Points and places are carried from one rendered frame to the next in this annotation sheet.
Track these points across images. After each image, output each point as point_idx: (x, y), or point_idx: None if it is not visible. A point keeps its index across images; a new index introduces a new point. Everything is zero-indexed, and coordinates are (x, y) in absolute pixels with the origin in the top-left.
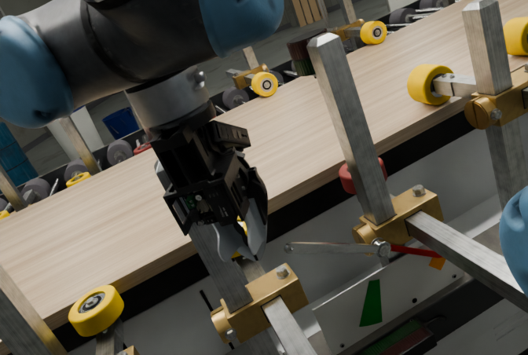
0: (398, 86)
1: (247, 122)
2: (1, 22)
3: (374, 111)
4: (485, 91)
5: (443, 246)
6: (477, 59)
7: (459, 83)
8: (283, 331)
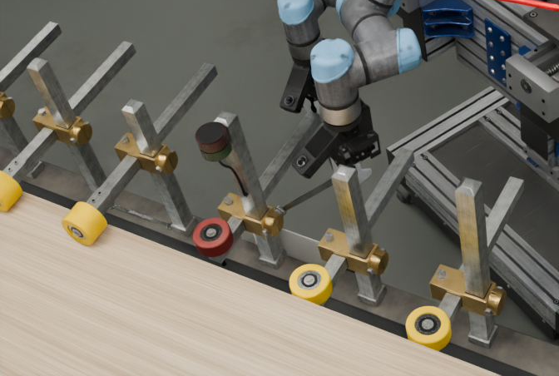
0: (24, 294)
1: None
2: (402, 30)
3: (91, 284)
4: (157, 150)
5: (274, 177)
6: (149, 135)
7: (115, 185)
8: (368, 215)
